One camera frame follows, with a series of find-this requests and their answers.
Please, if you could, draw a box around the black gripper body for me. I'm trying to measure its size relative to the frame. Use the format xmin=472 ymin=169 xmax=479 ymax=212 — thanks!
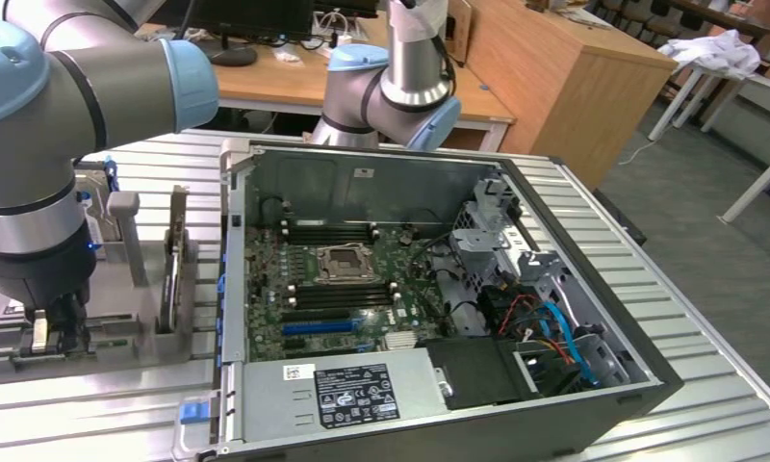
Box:
xmin=0 ymin=240 xmax=99 ymax=317

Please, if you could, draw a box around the green RAM stick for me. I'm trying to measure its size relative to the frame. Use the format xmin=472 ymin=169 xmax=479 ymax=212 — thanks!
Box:
xmin=11 ymin=342 xmax=99 ymax=365

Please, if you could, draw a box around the black RAM slot bank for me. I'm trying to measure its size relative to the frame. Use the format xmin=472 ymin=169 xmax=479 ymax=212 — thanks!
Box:
xmin=288 ymin=282 xmax=403 ymax=310
xmin=281 ymin=219 xmax=381 ymax=244

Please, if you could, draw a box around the grey parts rack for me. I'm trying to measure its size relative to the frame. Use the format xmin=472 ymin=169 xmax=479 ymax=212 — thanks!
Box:
xmin=0 ymin=158 xmax=201 ymax=384

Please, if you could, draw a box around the graphics card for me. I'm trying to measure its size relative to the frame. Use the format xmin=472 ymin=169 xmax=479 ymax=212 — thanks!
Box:
xmin=156 ymin=185 xmax=195 ymax=334

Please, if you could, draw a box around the grey power supply unit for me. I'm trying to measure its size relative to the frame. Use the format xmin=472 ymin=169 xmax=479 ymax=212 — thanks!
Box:
xmin=237 ymin=346 xmax=456 ymax=445

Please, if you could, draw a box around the black expansion slot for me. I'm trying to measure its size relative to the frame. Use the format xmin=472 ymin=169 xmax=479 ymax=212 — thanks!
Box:
xmin=280 ymin=309 xmax=355 ymax=324

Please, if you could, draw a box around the blue expansion slot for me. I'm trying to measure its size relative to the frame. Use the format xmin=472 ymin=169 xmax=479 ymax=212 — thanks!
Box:
xmin=280 ymin=320 xmax=356 ymax=337

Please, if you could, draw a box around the CPU socket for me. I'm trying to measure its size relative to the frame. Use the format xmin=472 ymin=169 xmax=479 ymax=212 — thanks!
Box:
xmin=312 ymin=244 xmax=379 ymax=289

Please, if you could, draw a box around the black and white label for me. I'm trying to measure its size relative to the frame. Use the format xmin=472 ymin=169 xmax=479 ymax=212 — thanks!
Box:
xmin=316 ymin=362 xmax=404 ymax=430

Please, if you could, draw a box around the green motherboard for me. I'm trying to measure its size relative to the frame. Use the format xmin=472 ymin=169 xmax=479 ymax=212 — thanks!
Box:
xmin=241 ymin=219 xmax=459 ymax=363

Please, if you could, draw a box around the wooden desk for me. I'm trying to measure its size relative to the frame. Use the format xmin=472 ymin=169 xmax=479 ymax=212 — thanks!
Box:
xmin=208 ymin=9 xmax=520 ymax=151

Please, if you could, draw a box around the open black PC case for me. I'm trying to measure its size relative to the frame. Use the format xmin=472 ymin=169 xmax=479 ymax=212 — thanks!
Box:
xmin=171 ymin=138 xmax=685 ymax=462

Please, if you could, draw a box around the black computer monitor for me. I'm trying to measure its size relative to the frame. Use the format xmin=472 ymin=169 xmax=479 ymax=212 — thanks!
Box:
xmin=188 ymin=0 xmax=317 ymax=67

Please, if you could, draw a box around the metal disk bay cage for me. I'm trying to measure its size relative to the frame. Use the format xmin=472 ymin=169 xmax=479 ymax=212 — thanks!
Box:
xmin=449 ymin=176 xmax=528 ymax=283

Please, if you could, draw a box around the wooden cabinet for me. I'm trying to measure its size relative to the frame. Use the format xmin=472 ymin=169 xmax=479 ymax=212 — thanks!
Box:
xmin=452 ymin=0 xmax=681 ymax=192

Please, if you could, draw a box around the white table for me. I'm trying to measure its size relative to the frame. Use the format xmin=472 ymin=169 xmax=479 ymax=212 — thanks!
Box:
xmin=647 ymin=60 xmax=770 ymax=223

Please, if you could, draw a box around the white cloth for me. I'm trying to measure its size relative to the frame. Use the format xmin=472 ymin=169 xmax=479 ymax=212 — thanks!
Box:
xmin=656 ymin=28 xmax=764 ymax=82

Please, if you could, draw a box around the hard disk with blue bracket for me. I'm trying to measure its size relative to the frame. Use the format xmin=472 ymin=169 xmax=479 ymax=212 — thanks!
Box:
xmin=71 ymin=157 xmax=124 ymax=261

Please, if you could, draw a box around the red wire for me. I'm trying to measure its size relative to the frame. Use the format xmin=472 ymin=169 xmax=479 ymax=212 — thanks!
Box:
xmin=497 ymin=294 xmax=571 ymax=360

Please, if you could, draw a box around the blue SATA wire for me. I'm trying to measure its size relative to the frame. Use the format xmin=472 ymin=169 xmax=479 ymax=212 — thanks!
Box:
xmin=543 ymin=296 xmax=604 ymax=387

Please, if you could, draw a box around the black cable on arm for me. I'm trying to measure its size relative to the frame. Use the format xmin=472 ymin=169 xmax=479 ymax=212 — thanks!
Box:
xmin=428 ymin=9 xmax=459 ymax=105

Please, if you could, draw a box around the white floor cable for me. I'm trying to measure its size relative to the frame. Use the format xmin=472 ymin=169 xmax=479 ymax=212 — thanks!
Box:
xmin=617 ymin=103 xmax=671 ymax=167

